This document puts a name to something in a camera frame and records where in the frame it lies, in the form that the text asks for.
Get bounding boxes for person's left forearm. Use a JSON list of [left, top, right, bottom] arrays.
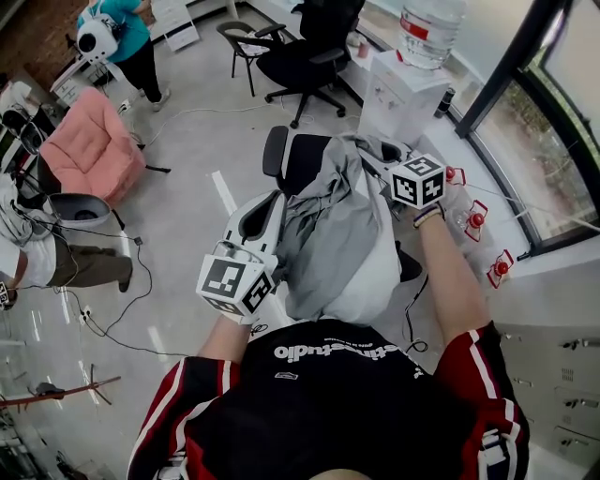
[[199, 318, 257, 365]]

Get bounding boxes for black mesh office chair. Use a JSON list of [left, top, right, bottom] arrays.
[[256, 0, 366, 130]]

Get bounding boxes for pink padded armchair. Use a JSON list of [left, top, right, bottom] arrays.
[[39, 86, 173, 210]]

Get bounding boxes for braided wrist band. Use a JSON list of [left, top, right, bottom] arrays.
[[412, 204, 445, 230]]

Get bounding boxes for person's right forearm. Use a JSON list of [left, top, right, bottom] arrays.
[[414, 215, 493, 348]]

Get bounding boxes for person's black red jersey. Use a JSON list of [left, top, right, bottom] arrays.
[[127, 318, 531, 480]]

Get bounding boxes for large water bottle red label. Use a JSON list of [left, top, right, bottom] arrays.
[[397, 0, 469, 70]]

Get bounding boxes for white side desk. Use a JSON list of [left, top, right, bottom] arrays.
[[49, 55, 118, 109]]

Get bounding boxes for black flask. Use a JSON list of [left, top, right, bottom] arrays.
[[433, 87, 457, 119]]

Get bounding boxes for black padded office chair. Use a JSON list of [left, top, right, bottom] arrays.
[[262, 125, 423, 282]]

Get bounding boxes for grey clothes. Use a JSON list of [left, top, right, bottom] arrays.
[[274, 133, 404, 327]]

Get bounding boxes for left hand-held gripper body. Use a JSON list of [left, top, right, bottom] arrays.
[[195, 238, 288, 318]]

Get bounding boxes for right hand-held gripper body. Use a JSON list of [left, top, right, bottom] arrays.
[[367, 154, 447, 219]]

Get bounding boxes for grey metal locker cabinet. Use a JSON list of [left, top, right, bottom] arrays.
[[487, 252, 600, 470]]

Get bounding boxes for white desk with drawers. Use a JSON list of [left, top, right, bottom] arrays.
[[149, 0, 201, 53]]

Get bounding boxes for white round backpack device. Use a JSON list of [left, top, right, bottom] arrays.
[[76, 17, 121, 65]]

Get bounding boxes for small dark chair patterned cushion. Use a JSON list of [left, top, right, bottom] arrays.
[[216, 21, 287, 98]]

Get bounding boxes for red-brown metal stand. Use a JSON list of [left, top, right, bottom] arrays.
[[0, 367, 122, 408]]

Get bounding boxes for white water dispenser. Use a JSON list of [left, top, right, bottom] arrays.
[[360, 49, 452, 147]]

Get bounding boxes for black window frame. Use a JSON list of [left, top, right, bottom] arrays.
[[454, 0, 600, 259]]

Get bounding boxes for black floor cable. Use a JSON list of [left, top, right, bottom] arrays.
[[8, 201, 188, 357]]

